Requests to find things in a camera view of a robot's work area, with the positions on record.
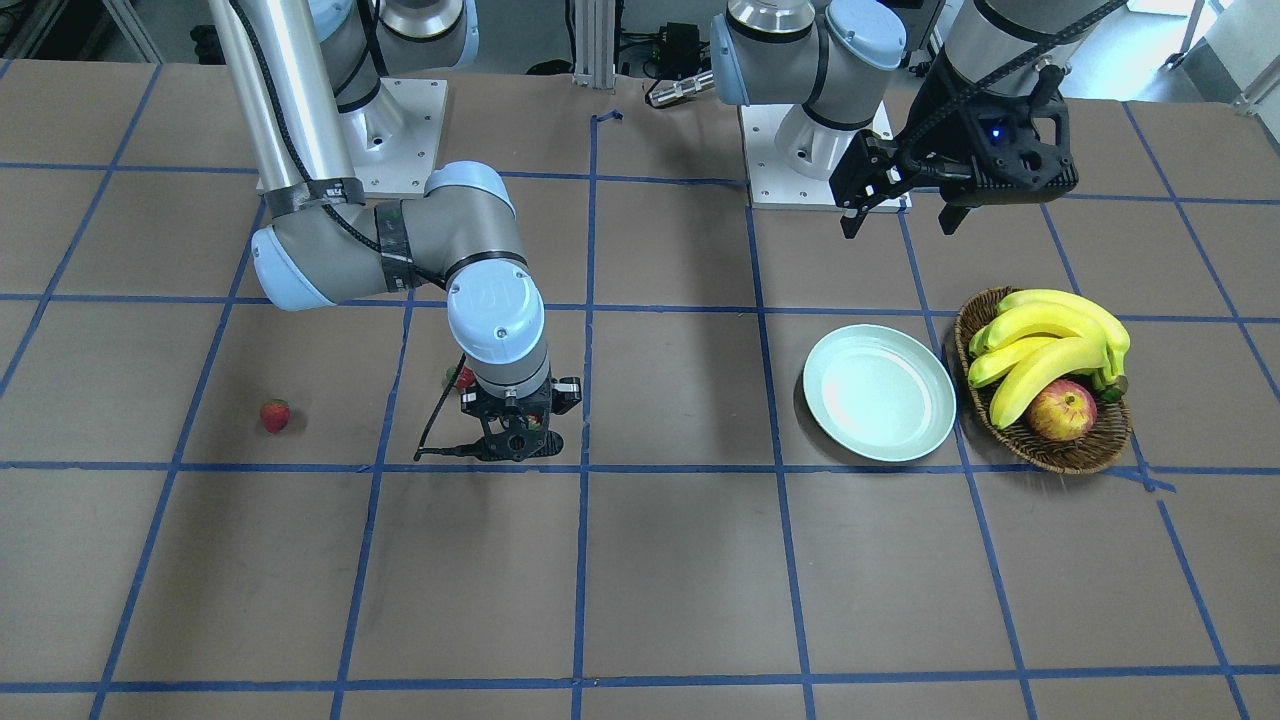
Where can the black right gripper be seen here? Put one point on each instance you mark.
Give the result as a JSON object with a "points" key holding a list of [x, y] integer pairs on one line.
{"points": [[568, 392]]}

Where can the wicker fruit basket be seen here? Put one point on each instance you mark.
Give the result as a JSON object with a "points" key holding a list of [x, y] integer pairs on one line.
{"points": [[1098, 450]]}

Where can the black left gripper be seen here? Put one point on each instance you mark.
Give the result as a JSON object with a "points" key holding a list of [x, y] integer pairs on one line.
{"points": [[937, 108]]}

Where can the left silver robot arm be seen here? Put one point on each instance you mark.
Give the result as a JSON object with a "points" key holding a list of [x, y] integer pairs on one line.
{"points": [[836, 60]]}

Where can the aluminium frame post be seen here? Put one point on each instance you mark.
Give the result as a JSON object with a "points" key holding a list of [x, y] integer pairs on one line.
{"points": [[594, 42]]}

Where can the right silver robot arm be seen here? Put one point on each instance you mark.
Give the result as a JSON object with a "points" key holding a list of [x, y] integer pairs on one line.
{"points": [[357, 209]]}

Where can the yellow banana bunch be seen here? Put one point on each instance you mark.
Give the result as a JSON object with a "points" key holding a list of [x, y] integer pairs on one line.
{"points": [[1039, 337]]}

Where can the red apple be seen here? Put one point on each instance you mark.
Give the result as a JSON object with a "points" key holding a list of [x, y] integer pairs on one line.
{"points": [[1062, 412]]}

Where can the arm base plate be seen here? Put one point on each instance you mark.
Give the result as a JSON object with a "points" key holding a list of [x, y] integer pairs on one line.
{"points": [[790, 157], [392, 140]]}

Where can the light green plate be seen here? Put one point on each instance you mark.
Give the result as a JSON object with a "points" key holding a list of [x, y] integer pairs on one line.
{"points": [[879, 393]]}

